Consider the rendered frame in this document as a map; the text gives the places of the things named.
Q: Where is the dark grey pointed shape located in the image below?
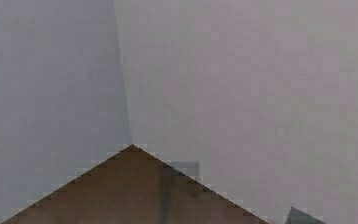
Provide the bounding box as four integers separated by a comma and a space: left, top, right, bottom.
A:
284, 206, 329, 224

